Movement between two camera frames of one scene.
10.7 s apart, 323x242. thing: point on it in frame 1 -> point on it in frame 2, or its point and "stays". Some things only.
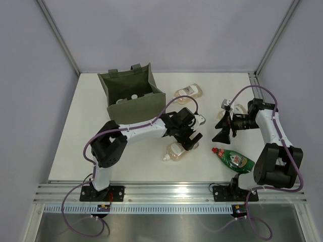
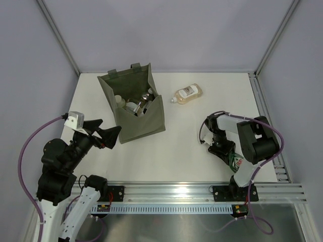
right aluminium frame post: x=269 y=49 stays
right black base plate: x=233 y=193 stays
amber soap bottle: x=175 y=150 -> x=120 y=102
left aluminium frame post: x=60 y=36 stays
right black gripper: x=223 y=136 -> x=222 y=152
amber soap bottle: x=238 y=109 -> x=148 y=97
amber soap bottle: x=193 y=91 stays
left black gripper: x=189 y=144 -> x=108 y=135
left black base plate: x=88 y=193 stays
